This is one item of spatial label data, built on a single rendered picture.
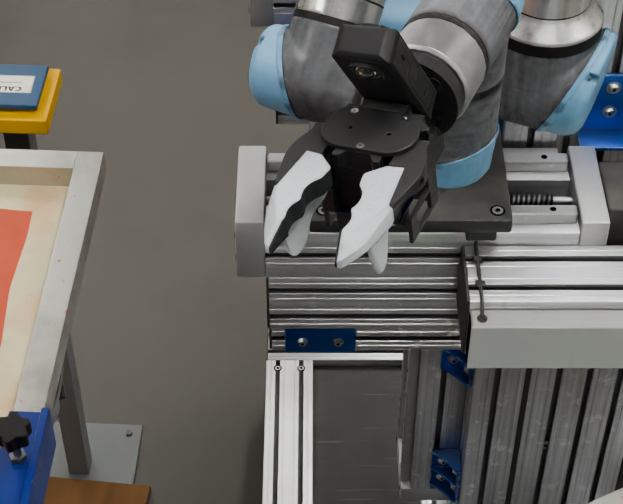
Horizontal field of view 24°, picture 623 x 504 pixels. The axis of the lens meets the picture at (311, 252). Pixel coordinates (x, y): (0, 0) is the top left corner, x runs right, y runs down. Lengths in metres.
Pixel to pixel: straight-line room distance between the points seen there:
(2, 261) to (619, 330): 0.85
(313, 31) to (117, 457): 1.81
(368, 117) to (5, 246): 1.06
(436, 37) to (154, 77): 2.76
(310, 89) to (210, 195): 2.24
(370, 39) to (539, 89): 0.51
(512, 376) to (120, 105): 1.85
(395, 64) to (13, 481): 0.87
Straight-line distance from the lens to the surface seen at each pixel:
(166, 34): 3.99
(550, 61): 1.46
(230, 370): 3.10
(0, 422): 1.69
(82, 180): 2.06
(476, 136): 1.23
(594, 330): 1.63
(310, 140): 1.04
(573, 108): 1.48
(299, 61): 1.26
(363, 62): 1.00
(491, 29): 1.16
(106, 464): 2.96
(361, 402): 2.77
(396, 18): 1.49
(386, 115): 1.05
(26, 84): 2.27
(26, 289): 1.97
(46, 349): 1.84
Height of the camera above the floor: 2.35
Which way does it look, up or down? 45 degrees down
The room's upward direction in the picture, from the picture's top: straight up
